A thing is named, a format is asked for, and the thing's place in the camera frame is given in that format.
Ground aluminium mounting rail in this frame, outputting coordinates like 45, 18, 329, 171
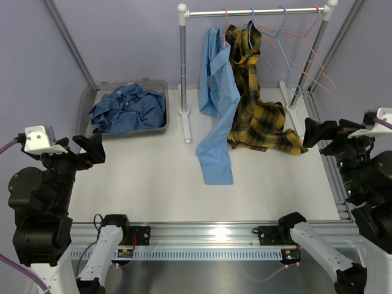
69, 222, 362, 249

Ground right aluminium frame post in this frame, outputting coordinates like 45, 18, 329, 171
307, 0, 368, 92

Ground left aluminium frame post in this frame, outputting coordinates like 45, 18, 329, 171
42, 0, 96, 88

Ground dark blue checked shirt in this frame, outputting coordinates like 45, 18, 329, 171
89, 83, 166, 135

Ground clear plastic storage bin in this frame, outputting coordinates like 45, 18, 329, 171
75, 78, 170, 138

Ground slotted cable duct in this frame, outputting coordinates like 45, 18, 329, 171
70, 247, 284, 261

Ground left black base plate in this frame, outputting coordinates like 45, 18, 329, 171
120, 225, 151, 246

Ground pink wire hanger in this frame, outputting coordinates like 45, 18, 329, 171
258, 3, 337, 92
217, 8, 228, 53

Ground aluminium frame post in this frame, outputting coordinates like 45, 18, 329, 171
307, 0, 368, 92
42, 0, 96, 88

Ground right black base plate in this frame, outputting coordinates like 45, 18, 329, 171
252, 225, 297, 246

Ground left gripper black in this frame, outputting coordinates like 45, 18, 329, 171
36, 131, 105, 213

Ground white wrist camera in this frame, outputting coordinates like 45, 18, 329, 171
349, 108, 391, 138
16, 124, 69, 156

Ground blue hanger for plaid shirt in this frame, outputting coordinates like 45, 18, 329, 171
248, 7, 255, 49

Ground light blue shirt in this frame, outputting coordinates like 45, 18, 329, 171
196, 27, 241, 186

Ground metal clothes rack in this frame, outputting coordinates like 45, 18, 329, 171
177, 1, 338, 144

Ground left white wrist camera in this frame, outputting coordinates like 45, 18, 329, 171
16, 124, 69, 156

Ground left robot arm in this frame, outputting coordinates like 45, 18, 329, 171
8, 131, 132, 293

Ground blue hanger for checked shirt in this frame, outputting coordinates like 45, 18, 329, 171
262, 6, 302, 98

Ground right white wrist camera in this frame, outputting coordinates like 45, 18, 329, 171
349, 108, 391, 138

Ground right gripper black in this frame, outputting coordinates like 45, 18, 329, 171
303, 116, 383, 199

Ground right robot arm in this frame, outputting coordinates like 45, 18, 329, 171
277, 118, 391, 293

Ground yellow plaid shirt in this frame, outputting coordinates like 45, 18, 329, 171
226, 22, 308, 156

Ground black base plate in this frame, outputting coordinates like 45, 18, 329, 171
120, 225, 151, 246
252, 225, 297, 246

